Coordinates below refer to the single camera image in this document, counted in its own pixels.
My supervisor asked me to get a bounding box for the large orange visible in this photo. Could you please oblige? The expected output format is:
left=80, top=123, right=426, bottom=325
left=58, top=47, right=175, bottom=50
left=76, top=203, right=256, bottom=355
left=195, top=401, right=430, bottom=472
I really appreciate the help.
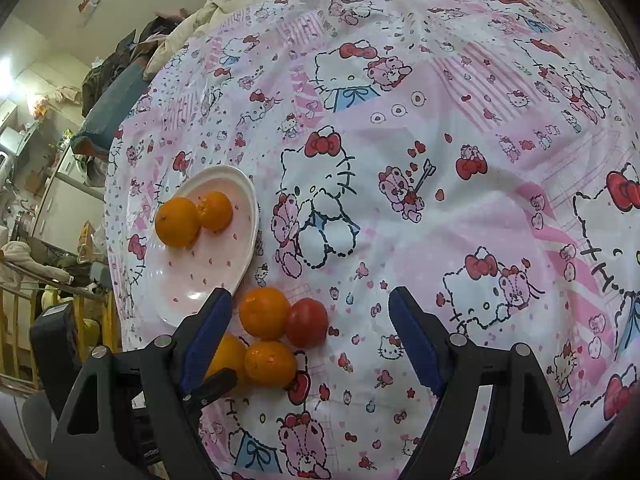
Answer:
left=154, top=196, right=201, bottom=248
left=205, top=333, right=246, bottom=385

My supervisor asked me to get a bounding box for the mandarin orange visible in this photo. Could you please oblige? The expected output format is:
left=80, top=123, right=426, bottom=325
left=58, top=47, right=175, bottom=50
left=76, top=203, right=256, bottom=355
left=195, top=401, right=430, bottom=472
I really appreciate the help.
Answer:
left=239, top=287, right=291, bottom=340
left=244, top=340, right=297, bottom=389

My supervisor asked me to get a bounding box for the red tomato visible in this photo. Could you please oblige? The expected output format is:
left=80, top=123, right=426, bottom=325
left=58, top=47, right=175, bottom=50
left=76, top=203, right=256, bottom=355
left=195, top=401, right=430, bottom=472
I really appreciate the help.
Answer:
left=285, top=298, right=329, bottom=349

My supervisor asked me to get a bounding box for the pink white oval plate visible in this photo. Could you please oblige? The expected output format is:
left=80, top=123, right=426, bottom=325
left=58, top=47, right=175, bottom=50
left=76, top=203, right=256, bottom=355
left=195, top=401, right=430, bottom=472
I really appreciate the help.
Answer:
left=145, top=165, right=259, bottom=327

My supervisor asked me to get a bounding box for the large orange on plate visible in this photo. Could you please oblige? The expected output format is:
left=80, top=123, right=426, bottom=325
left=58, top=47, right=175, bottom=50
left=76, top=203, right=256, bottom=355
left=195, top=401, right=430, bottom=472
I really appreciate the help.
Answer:
left=154, top=196, right=201, bottom=248

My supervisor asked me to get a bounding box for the small mandarin on plate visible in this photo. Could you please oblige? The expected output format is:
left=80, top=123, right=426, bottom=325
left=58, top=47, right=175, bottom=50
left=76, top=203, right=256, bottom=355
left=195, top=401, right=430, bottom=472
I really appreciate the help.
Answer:
left=198, top=191, right=233, bottom=233

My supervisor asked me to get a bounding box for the blue pillow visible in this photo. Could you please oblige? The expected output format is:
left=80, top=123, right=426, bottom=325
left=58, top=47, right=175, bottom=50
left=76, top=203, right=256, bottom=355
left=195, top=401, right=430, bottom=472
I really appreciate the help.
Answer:
left=70, top=62, right=149, bottom=159

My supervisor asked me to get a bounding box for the Hello Kitty pink bedsheet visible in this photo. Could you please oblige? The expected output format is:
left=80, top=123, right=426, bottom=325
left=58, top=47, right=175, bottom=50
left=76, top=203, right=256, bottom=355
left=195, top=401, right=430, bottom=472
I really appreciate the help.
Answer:
left=105, top=0, right=639, bottom=479

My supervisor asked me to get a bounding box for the pile of dark clothes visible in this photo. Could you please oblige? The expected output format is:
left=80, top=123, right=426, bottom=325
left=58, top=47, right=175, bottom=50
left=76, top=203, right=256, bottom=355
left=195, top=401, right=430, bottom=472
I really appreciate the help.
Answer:
left=81, top=8, right=190, bottom=118

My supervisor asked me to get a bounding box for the red wall hook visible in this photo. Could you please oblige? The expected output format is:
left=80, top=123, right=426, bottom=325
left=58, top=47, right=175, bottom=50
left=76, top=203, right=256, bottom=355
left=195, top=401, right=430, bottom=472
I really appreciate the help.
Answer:
left=77, top=0, right=101, bottom=14

